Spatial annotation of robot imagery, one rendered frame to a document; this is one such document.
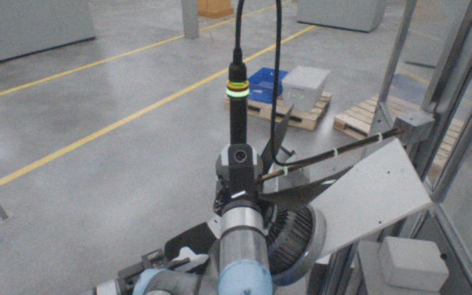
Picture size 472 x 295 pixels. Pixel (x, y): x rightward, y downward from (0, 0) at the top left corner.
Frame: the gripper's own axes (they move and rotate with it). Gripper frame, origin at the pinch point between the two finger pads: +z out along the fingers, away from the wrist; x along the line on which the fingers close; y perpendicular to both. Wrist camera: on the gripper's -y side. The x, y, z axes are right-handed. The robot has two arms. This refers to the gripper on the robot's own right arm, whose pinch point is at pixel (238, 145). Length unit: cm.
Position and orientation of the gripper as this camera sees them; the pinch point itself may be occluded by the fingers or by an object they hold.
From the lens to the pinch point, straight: 69.1
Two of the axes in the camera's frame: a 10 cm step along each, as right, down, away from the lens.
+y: 0.0, 8.2, 5.7
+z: -0.3, -5.7, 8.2
